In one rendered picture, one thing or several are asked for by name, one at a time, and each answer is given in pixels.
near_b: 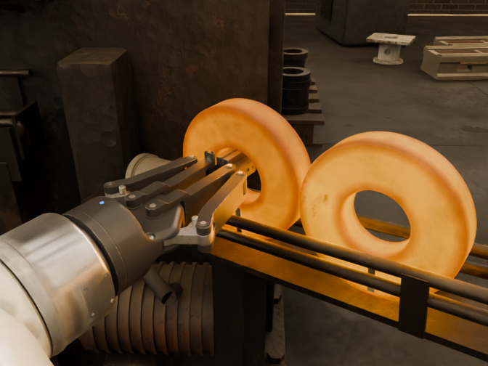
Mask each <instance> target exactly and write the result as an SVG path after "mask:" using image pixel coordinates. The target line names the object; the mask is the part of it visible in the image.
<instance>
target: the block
mask: <svg viewBox="0 0 488 366"><path fill-rule="evenodd" d="M57 75H58V79H59V83H60V91H61V95H62V102H63V106H64V110H65V117H66V121H67V126H68V133H69V137H70V145H71V149H72V153H73V160H74V164H75V169H76V176H77V180H78V187H79V192H80V196H81V201H82V200H85V199H86V198H88V197H89V196H90V195H92V194H94V193H95V192H97V191H99V190H104V187H103V185H104V183H106V182H111V181H115V180H120V179H125V178H126V170H127V168H128V166H129V164H130V162H131V161H132V160H133V159H134V158H135V157H136V156H138V155H139V154H141V150H140V143H139V131H138V124H137V112H136V105H135V98H134V86H133V79H132V72H131V60H130V55H129V53H128V51H127V50H126V49H123V48H105V47H83V48H81V49H78V50H77V51H75V52H74V53H72V54H70V55H68V56H67V57H66V58H64V59H62V60H60V61H59V62H58V63H57Z"/></svg>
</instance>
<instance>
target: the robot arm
mask: <svg viewBox="0 0 488 366"><path fill-rule="evenodd" d="M204 154H205V158H204V159H202V160H198V157H197V156H196V155H189V156H187V157H185V158H181V159H179V160H175V161H173V162H170V163H167V164H165V165H163V166H159V167H157V168H154V169H151V170H149V171H146V172H143V173H141V174H137V175H135V176H132V177H129V178H127V179H120V180H115V181H111V182H106V183H104V185H103V187H104V191H105V196H98V197H95V198H92V199H91V200H88V201H86V202H85V203H83V204H81V205H79V206H77V207H75V208H73V209H72V210H70V211H68V212H66V213H64V214H62V215H59V214H57V213H44V214H42V215H40V216H37V217H36V218H34V219H32V220H30V221H28V222H26V223H24V224H22V225H20V226H19V227H16V228H14V229H12V230H10V231H8V232H7V233H5V234H3V235H1V236H0V366H54V365H53V364H52V363H51V361H50V360H49V359H50V358H52V357H53V356H55V355H58V354H59V353H60V352H61V351H63V350H64V349H65V347H66V346H67V345H68V344H70V343H71V342H72V341H74V340H75V339H77V337H79V336H80V335H82V334H83V333H85V332H86V331H87V330H88V329H89V328H91V327H92V326H93V325H95V324H96V323H98V322H99V321H100V320H101V319H103V318H104V317H106V316H107V315H108V314H109V313H110V311H111V310H112V308H113V307H114V303H115V297H116V296H118V295H119V294H121V293H122V292H124V291H125V290H126V289H127V288H129V287H130V286H131V285H133V284H134V283H135V282H137V281H138V280H140V279H141V278H142V277H144V276H145V275H146V274H147V273H148V271H149V269H150V267H151V266H152V264H153V262H154V261H155V260H156V259H157V257H159V256H161V255H163V254H165V253H170V252H172V251H175V250H176V249H177V248H178V247H179V245H180V244H198V250H199V251H200V252H201V253H208V252H210V251H212V249H213V246H214V238H215V236H216V234H217V233H218V232H219V230H220V229H221V228H222V227H223V226H224V225H225V223H226V222H227V221H228V219H229V218H230V217H231V215H233V213H234V212H235V211H236V210H237V208H238V207H239V206H240V204H241V203H242V202H243V201H244V200H245V198H246V197H247V176H249V175H251V174H252V173H253V172H254V171H255V170H256V167H255V165H254V164H253V162H252V161H251V159H250V158H249V157H248V156H247V155H245V154H244V153H242V152H240V151H239V150H236V149H234V148H230V149H228V150H226V151H224V152H223V153H221V154H220V155H217V156H216V157H215V152H214V151H212V150H206V151H205V152H204ZM185 167H187V169H185V170H184V168H185ZM129 191H131V193H130V192H129Z"/></svg>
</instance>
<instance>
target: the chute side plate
mask: <svg viewBox="0 0 488 366"><path fill-rule="evenodd" d="M0 162H4V163H7V164H8V167H9V172H10V175H11V178H12V181H16V182H21V181H23V174H22V171H21V167H20V162H19V159H18V156H17V150H16V147H15V141H14V138H13V135H12V130H11V127H0Z"/></svg>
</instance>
